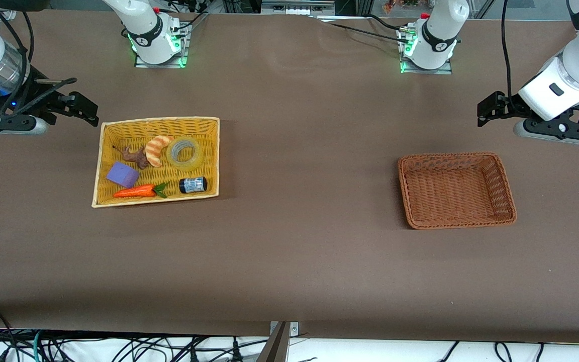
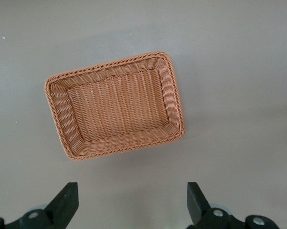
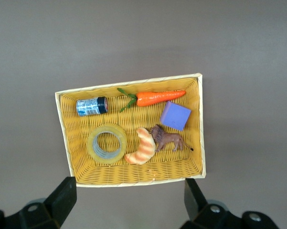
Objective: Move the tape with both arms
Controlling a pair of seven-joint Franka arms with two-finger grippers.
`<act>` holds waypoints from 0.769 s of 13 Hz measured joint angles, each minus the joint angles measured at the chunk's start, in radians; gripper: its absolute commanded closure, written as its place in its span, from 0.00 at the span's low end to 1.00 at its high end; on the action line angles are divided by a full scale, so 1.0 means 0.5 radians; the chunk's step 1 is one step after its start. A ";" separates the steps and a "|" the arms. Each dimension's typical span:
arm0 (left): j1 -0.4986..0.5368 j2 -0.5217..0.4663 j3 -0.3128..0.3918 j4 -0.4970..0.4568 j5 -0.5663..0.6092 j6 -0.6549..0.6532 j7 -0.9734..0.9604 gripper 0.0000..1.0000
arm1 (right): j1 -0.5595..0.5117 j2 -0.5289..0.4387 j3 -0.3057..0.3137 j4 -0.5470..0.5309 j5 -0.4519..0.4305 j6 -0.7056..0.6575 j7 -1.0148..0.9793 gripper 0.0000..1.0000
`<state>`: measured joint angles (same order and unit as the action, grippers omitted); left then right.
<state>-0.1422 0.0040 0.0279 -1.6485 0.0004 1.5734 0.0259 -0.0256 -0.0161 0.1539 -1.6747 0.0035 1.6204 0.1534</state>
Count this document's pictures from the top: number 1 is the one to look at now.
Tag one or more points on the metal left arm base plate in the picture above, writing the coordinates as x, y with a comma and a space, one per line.
430, 71

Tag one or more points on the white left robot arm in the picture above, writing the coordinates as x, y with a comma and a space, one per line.
438, 35

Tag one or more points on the grey metal table bracket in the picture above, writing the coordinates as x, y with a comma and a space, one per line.
294, 329

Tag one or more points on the brown toy lion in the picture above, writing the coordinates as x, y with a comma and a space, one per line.
136, 156

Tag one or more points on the toy croissant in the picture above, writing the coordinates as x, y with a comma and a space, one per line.
156, 148

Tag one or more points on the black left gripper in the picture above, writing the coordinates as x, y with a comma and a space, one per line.
507, 106

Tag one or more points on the purple foam cube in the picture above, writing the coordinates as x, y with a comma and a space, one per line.
122, 175

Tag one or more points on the clear tape roll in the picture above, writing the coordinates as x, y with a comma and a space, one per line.
185, 165

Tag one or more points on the dark metal beam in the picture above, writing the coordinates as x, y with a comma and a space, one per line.
274, 349

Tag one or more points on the brown wicker basket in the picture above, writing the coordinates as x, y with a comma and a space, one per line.
455, 191

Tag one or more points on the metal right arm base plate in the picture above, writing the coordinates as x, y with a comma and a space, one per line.
161, 65

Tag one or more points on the small blue jar black lid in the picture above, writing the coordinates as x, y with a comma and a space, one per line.
192, 185

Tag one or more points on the orange toy carrot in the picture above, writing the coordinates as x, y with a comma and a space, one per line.
133, 191

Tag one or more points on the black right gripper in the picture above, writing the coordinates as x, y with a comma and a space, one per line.
43, 98

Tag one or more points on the grey equipment box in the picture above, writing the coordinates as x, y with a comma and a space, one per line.
294, 7

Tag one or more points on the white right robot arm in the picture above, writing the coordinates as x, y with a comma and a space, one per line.
149, 30

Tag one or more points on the yellow wicker basket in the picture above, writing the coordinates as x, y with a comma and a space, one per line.
208, 168

